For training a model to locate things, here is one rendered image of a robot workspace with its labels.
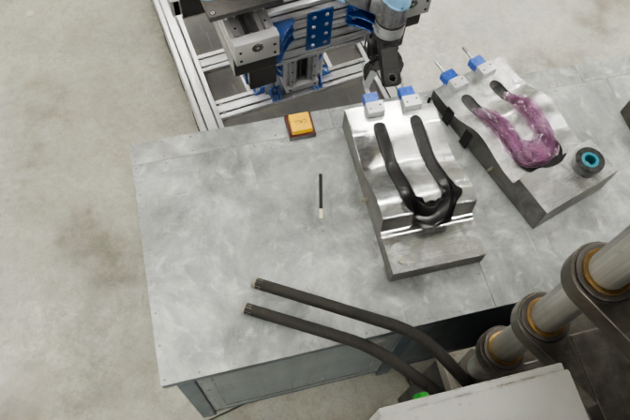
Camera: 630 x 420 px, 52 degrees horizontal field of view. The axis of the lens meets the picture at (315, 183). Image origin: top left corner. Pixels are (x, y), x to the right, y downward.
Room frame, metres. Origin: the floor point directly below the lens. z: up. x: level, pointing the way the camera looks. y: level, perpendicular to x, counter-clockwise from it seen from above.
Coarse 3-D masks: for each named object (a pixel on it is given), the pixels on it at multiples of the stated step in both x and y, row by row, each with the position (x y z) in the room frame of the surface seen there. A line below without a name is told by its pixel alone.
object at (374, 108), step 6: (366, 90) 1.11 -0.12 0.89; (366, 96) 1.09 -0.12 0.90; (372, 96) 1.09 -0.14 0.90; (366, 102) 1.06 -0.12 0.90; (372, 102) 1.06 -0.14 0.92; (378, 102) 1.06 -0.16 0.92; (366, 108) 1.04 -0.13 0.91; (372, 108) 1.04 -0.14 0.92; (378, 108) 1.04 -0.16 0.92; (384, 108) 1.04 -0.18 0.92; (372, 114) 1.02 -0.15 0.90; (378, 114) 1.03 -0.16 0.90
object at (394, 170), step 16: (384, 128) 0.99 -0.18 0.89; (416, 128) 1.01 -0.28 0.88; (384, 144) 0.94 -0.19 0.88; (384, 160) 0.89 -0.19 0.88; (432, 160) 0.91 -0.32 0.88; (400, 176) 0.84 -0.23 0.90; (448, 176) 0.84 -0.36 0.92; (400, 192) 0.77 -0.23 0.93; (448, 192) 0.80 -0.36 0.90; (416, 208) 0.75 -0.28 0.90; (432, 208) 0.74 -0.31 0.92; (448, 208) 0.76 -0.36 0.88; (416, 224) 0.71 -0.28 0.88; (432, 224) 0.72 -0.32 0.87
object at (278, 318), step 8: (248, 304) 0.47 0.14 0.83; (248, 312) 0.44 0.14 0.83; (256, 312) 0.44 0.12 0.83; (264, 312) 0.44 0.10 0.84; (272, 312) 0.45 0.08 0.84; (280, 312) 0.45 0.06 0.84; (264, 320) 0.43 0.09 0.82; (272, 320) 0.43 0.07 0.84; (280, 320) 0.43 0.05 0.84; (288, 320) 0.43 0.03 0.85; (296, 320) 0.43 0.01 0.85; (304, 320) 0.43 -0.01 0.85; (296, 328) 0.41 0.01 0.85; (304, 328) 0.41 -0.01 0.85; (312, 328) 0.41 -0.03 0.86; (320, 328) 0.41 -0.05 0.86; (328, 328) 0.41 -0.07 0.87; (320, 336) 0.39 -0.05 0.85; (328, 336) 0.39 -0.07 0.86; (336, 336) 0.39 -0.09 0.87
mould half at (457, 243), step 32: (352, 128) 0.98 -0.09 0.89; (352, 160) 0.93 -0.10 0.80; (416, 160) 0.90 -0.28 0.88; (448, 160) 0.91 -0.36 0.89; (384, 192) 0.77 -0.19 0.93; (416, 192) 0.78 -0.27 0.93; (384, 224) 0.69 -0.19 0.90; (448, 224) 0.73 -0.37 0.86; (384, 256) 0.63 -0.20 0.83; (416, 256) 0.63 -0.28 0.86; (448, 256) 0.63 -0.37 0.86; (480, 256) 0.65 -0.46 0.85
